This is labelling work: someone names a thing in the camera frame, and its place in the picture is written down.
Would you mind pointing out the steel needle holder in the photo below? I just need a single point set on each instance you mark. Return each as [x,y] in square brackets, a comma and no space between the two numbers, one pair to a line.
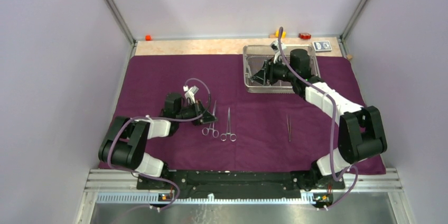
[289,127]

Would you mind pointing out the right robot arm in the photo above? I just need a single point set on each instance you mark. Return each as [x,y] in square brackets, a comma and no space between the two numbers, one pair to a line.
[357,132]

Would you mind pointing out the blue playing card deck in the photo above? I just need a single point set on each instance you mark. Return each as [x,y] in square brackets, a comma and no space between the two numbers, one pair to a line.
[322,46]

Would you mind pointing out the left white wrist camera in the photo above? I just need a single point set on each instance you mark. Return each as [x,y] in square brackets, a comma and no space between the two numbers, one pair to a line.
[189,93]

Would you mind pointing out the steel hemostat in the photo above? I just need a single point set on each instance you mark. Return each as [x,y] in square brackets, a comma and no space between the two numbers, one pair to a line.
[228,134]

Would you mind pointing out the yellow small block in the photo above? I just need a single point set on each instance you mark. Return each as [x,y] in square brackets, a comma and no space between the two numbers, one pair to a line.
[280,34]

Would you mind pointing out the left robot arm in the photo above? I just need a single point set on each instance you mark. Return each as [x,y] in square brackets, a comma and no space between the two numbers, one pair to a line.
[124,145]

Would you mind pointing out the red small block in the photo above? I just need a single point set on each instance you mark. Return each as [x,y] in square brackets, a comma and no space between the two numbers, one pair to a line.
[304,36]

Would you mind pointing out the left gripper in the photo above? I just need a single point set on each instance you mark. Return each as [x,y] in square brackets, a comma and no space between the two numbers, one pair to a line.
[207,117]

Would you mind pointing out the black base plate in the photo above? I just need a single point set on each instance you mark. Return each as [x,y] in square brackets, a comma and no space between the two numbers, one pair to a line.
[238,185]

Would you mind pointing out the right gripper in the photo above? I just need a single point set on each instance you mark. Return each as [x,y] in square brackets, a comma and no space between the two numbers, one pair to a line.
[267,73]

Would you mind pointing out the steel forceps clamp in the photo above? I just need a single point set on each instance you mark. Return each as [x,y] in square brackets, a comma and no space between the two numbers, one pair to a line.
[210,130]

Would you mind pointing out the metal mesh instrument tray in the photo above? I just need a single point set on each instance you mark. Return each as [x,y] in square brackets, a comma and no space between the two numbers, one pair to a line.
[255,55]

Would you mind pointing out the purple cloth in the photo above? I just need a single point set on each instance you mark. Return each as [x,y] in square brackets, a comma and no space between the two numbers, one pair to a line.
[258,120]

